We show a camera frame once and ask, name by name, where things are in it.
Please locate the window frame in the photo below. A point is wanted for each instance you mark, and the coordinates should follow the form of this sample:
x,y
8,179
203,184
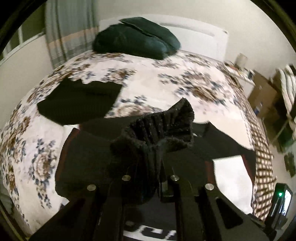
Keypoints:
x,y
25,34

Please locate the black garment with white print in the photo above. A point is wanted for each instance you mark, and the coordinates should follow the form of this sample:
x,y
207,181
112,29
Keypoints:
x,y
92,157

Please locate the striped hanging cloth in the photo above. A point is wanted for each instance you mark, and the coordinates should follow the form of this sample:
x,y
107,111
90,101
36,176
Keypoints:
x,y
288,85

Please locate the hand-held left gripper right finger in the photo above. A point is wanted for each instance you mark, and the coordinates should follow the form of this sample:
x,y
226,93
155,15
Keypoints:
x,y
183,193

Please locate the folded black cloth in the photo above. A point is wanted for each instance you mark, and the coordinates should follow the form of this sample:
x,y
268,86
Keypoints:
x,y
81,102

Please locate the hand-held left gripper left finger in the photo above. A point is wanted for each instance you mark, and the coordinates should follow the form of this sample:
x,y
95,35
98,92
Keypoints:
x,y
115,193

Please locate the brown checkered blanket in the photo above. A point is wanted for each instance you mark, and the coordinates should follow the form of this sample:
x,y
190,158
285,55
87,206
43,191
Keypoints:
x,y
262,150

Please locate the grey striped curtain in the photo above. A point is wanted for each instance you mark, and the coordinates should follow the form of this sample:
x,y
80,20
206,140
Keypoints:
x,y
69,30

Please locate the black knitted sock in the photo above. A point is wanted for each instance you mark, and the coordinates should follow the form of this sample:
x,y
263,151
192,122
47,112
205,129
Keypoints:
x,y
159,129

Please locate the white headboard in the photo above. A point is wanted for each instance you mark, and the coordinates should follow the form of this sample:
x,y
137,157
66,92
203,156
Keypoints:
x,y
208,39

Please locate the dark green pillow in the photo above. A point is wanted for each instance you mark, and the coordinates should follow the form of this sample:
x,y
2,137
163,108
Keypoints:
x,y
120,42
152,32

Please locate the white nightstand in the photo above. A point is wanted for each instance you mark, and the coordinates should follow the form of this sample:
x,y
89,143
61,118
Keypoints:
x,y
242,78

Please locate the floral bedsheet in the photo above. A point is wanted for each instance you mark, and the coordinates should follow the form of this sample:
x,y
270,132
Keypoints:
x,y
161,92

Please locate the cardboard box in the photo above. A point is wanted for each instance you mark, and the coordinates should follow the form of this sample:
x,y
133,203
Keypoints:
x,y
264,92

